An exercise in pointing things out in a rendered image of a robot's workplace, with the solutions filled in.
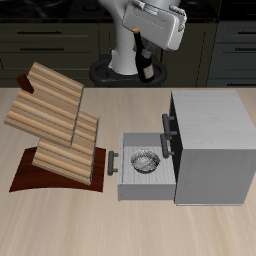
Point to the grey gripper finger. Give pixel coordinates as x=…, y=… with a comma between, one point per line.
x=147, y=53

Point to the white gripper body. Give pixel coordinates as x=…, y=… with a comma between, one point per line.
x=151, y=28

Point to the dark wine bottle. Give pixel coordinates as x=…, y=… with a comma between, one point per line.
x=145, y=66

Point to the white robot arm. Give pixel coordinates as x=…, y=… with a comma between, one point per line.
x=121, y=50

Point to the wooden wine rack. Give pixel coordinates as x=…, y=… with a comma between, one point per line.
x=50, y=113

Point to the dark kitchen cupboards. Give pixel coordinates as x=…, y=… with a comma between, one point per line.
x=50, y=63

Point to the white cabinet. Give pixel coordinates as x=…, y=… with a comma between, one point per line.
x=213, y=150

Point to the white cabinet drawer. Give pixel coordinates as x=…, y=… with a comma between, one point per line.
x=146, y=191

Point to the flat black base plate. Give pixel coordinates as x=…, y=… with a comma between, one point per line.
x=96, y=74

